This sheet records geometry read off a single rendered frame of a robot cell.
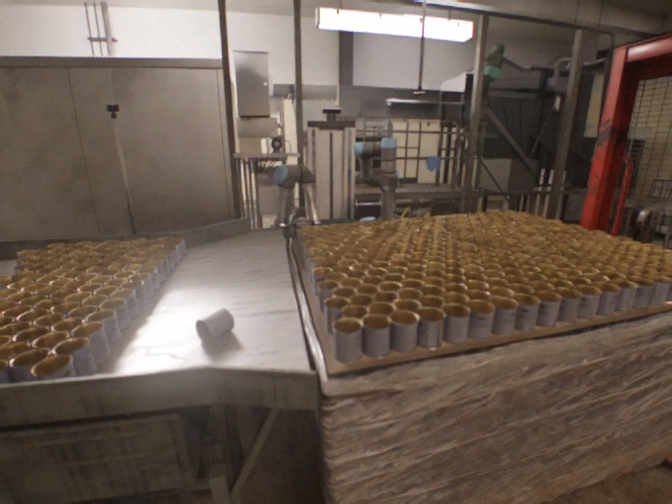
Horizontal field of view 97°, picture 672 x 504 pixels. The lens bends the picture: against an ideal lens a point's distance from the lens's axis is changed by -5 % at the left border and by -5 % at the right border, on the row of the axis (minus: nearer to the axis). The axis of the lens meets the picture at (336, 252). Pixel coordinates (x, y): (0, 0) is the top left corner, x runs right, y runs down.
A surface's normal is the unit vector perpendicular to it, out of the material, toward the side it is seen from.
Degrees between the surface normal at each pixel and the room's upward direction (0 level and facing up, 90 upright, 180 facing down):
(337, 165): 90
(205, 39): 90
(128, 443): 90
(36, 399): 90
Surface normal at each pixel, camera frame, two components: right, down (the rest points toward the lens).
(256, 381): -0.08, 0.29
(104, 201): 0.21, 0.29
